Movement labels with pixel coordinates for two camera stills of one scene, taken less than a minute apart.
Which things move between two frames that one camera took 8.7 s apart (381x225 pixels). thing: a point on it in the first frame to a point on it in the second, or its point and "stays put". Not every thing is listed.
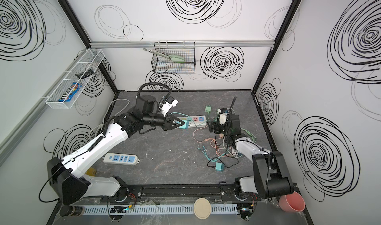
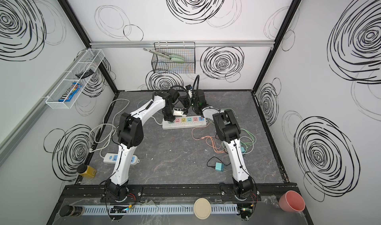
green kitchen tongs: x=173 y=57 stays put
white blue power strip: x=121 y=159 stays put
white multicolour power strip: x=194 y=121 stays put
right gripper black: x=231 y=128 to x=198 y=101
